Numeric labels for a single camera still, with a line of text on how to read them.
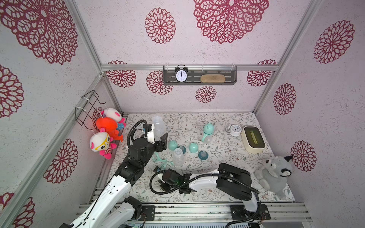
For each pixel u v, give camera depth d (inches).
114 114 36.8
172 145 38.2
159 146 25.0
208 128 35.2
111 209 16.7
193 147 38.3
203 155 37.2
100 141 30.8
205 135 36.5
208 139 40.3
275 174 28.1
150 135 24.2
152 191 25.5
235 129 41.7
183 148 38.2
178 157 36.4
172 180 26.0
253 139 38.2
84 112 29.8
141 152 20.3
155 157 36.9
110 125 34.4
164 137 27.1
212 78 35.3
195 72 37.3
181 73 35.3
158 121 26.4
